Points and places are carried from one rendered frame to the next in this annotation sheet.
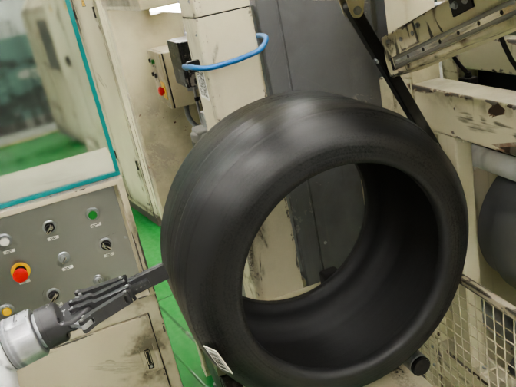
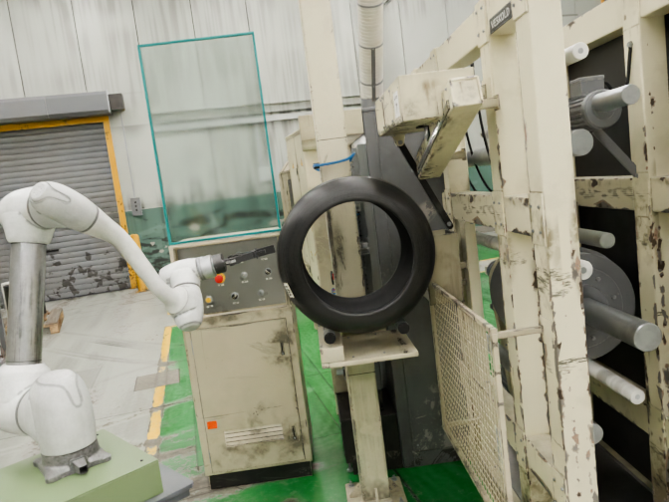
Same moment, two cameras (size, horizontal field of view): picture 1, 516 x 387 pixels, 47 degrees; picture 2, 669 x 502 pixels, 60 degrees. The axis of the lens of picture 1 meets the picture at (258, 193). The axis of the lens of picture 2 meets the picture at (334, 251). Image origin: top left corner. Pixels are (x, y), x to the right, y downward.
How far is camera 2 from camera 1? 1.27 m
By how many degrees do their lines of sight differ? 19
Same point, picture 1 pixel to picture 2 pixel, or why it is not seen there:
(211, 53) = (324, 158)
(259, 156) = (318, 192)
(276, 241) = (350, 267)
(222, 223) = (296, 220)
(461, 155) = (468, 232)
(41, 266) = (230, 277)
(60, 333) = (221, 265)
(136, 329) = (277, 326)
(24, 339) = (205, 263)
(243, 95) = not seen: hidden behind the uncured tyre
